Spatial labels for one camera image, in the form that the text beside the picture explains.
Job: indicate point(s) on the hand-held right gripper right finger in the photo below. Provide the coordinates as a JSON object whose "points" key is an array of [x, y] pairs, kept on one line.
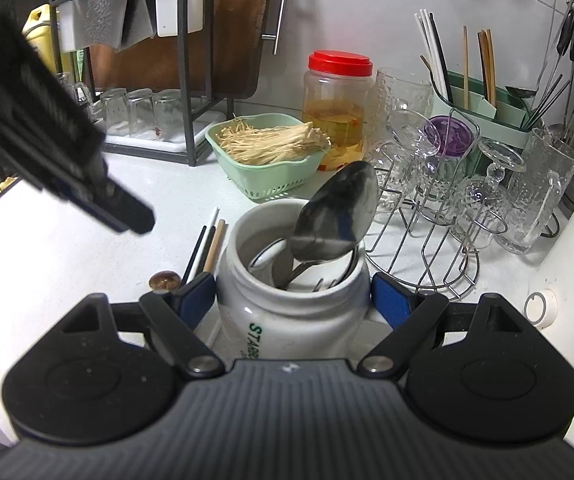
{"points": [[389, 301]]}

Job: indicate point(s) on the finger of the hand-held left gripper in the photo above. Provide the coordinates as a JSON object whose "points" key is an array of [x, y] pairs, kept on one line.
{"points": [[127, 217]]}

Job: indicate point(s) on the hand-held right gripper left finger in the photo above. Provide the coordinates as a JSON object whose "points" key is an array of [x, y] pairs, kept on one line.
{"points": [[198, 296]]}

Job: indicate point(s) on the brown wooden spoon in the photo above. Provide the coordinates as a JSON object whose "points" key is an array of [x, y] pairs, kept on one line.
{"points": [[164, 280]]}

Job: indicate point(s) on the white ceramic spoon black rim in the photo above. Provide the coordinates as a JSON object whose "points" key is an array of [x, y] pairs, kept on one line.
{"points": [[304, 280]]}

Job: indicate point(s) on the white ceramic mug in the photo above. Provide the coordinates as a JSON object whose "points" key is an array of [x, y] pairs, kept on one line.
{"points": [[287, 325]]}

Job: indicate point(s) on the metal spoon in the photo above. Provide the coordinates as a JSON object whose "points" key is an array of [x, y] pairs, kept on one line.
{"points": [[337, 210]]}

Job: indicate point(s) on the row of hanging metal utensils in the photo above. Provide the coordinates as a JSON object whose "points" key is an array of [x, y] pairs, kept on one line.
{"points": [[564, 37]]}

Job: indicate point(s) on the textured glass tumbler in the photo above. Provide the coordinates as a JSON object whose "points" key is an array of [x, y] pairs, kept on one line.
{"points": [[79, 95]]}

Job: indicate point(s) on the small inverted glass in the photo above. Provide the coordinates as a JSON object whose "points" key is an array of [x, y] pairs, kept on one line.
{"points": [[168, 110], [114, 110], [141, 110]]}

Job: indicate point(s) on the white drain tray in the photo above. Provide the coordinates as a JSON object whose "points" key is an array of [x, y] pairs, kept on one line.
{"points": [[142, 142]]}

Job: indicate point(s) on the yellow detergent bottle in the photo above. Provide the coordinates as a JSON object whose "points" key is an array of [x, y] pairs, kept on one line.
{"points": [[42, 25]]}

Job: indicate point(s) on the white plastic holder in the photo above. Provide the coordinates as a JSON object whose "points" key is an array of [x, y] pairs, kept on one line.
{"points": [[179, 10], [73, 30]]}

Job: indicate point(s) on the grey textured board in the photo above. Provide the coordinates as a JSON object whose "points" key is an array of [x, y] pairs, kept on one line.
{"points": [[104, 15]]}

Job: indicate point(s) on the clear inverted glass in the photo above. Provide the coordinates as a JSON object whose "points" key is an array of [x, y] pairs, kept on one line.
{"points": [[394, 180]]}

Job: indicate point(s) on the black dish rack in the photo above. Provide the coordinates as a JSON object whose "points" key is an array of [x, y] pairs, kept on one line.
{"points": [[190, 110]]}

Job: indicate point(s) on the green plastic basket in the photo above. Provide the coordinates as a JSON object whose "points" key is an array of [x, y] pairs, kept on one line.
{"points": [[262, 180]]}

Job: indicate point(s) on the stemmed glass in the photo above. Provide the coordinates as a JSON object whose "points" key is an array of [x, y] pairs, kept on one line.
{"points": [[477, 200], [409, 130]]}

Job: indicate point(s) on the enoki mushroom bundle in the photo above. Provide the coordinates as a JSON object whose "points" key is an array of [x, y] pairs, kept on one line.
{"points": [[272, 142]]}

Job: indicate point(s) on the purple lid glass jar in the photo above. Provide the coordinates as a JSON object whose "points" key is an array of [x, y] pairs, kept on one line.
{"points": [[447, 135]]}

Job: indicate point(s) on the large textured glass mug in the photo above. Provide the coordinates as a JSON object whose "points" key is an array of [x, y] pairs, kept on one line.
{"points": [[537, 195]]}

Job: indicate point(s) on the wooden cutting board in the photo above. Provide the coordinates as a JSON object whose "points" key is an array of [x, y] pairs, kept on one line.
{"points": [[237, 35]]}

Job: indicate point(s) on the green utensil holder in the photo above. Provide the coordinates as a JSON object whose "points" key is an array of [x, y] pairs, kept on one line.
{"points": [[507, 127]]}

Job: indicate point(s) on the plastic jar red lid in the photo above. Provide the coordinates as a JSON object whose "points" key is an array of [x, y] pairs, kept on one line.
{"points": [[337, 95]]}

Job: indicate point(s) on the small metal ladle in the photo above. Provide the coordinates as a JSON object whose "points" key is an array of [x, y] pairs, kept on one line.
{"points": [[521, 92]]}

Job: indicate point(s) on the dark metal chopsticks bundle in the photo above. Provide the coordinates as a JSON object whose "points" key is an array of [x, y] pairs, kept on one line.
{"points": [[547, 101]]}

